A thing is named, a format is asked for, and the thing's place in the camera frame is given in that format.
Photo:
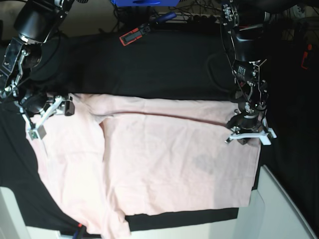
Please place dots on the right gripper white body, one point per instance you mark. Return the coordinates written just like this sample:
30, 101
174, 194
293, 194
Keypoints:
36, 109

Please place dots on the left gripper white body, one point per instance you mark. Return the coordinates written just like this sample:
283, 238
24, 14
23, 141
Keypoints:
245, 126

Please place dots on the pale pink T-shirt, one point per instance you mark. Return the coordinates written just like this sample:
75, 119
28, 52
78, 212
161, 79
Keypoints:
123, 156

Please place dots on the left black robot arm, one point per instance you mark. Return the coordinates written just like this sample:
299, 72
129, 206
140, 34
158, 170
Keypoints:
245, 61

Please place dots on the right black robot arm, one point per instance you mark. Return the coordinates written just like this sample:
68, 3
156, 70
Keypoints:
36, 23

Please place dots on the red clamp right edge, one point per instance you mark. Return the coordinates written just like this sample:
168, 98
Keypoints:
306, 56

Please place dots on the black table cloth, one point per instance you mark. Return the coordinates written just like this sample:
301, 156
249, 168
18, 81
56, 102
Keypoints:
293, 159

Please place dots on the white side table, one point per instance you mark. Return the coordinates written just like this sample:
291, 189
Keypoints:
271, 214

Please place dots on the red black clamp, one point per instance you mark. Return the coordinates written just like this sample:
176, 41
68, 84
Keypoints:
135, 34

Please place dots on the blue plastic box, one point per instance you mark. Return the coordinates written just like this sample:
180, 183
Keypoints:
124, 3

